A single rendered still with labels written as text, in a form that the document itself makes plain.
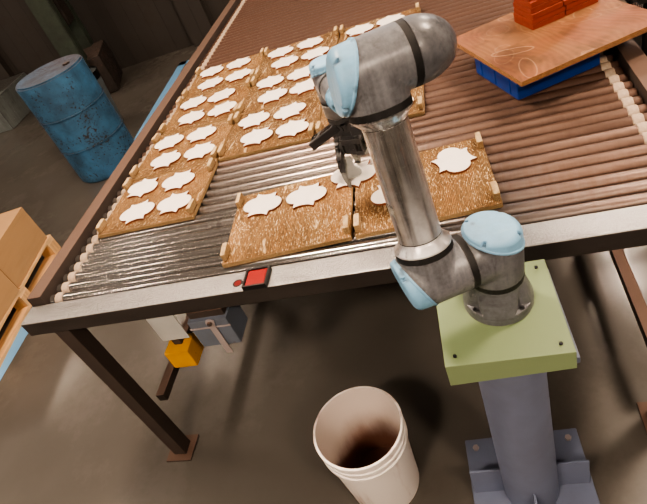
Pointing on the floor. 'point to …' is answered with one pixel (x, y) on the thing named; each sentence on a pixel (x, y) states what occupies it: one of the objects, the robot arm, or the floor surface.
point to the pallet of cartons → (12, 275)
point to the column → (527, 448)
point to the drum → (77, 116)
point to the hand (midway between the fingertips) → (352, 173)
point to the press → (75, 38)
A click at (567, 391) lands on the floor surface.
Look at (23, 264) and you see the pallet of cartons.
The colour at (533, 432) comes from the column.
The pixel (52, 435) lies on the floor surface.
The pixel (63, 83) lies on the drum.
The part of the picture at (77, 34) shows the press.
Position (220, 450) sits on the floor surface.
